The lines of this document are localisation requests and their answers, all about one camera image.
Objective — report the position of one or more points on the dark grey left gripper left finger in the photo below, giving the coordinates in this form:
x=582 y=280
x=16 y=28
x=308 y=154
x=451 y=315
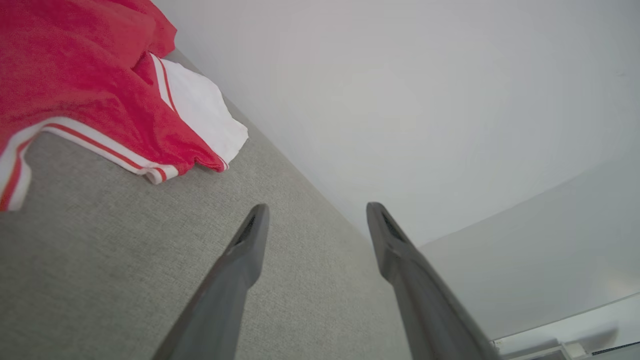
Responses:
x=220 y=300

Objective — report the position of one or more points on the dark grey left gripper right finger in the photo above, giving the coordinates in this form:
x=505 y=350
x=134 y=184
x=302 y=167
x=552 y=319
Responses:
x=425 y=300

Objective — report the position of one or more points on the red shorts with white stripes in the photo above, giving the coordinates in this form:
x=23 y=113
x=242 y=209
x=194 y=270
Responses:
x=85 y=85

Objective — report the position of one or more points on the grey fabric sofa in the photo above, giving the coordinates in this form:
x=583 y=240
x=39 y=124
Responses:
x=150 y=260

